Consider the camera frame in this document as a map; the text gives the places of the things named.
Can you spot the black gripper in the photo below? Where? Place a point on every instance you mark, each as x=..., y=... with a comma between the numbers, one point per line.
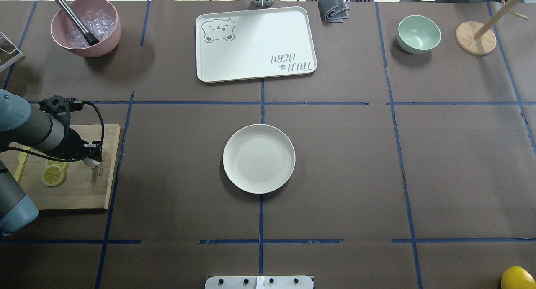
x=73, y=141

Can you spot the cream round plate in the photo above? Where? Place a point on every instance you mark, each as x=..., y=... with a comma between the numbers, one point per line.
x=259, y=158

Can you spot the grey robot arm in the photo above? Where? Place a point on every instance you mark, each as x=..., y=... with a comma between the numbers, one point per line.
x=42, y=131

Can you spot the white bear tray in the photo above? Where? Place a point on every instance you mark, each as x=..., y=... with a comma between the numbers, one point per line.
x=250, y=44

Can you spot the lemon slice middle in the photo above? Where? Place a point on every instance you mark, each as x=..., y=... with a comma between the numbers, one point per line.
x=62, y=165

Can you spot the lemon slice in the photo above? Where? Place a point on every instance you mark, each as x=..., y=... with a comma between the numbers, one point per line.
x=53, y=175
x=62, y=165

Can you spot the bamboo cutting board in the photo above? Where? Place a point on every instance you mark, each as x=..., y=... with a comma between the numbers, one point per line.
x=84, y=187

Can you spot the lemon slice bottom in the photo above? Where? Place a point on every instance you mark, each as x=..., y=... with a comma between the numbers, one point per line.
x=53, y=175

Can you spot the yellow plastic knife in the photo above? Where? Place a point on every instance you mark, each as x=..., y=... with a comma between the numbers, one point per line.
x=22, y=156

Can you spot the steel muddler black tip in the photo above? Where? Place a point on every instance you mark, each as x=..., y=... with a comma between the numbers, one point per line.
x=86, y=33

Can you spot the pink bowl with ice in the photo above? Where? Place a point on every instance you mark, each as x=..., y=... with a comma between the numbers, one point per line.
x=100, y=19

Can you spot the grey folded cloth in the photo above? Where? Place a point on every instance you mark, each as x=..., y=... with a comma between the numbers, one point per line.
x=333, y=11

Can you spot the mint green bowl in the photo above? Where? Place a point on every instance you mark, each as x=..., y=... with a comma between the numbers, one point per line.
x=418, y=34

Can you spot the wooden mug stand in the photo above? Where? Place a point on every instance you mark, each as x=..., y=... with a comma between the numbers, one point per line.
x=478, y=39

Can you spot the yellow lemon lower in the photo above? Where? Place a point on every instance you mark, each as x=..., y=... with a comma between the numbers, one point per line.
x=517, y=277

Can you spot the wire rack corner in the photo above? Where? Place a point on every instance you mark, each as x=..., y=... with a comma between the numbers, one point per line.
x=9, y=53

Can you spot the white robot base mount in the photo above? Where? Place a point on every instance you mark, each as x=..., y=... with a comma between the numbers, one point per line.
x=260, y=282

